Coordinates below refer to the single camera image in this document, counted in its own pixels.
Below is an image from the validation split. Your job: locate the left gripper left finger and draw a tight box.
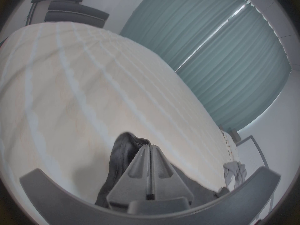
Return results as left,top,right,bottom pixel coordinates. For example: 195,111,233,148
106,144,150,207

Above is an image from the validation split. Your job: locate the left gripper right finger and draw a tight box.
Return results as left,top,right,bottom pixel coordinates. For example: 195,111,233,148
151,144,194,206

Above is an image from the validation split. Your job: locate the black T-shirt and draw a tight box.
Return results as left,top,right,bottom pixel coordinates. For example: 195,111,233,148
95,132,230,207

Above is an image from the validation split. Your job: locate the bed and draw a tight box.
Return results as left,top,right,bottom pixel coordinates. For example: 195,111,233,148
0,21,269,210

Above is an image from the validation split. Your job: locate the grey garment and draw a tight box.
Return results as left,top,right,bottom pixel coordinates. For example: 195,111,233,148
223,162,247,190

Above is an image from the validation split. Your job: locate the white printed pillow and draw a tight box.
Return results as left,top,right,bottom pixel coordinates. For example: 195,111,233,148
219,130,239,161

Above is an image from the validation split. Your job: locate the grey bedside table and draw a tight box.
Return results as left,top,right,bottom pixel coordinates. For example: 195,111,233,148
231,127,242,141

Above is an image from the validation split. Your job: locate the blue-green curtain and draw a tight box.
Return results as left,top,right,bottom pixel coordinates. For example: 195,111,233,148
176,0,293,131
120,0,246,72

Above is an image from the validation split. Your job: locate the black chest of drawers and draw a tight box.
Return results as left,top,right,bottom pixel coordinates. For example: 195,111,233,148
27,0,109,29

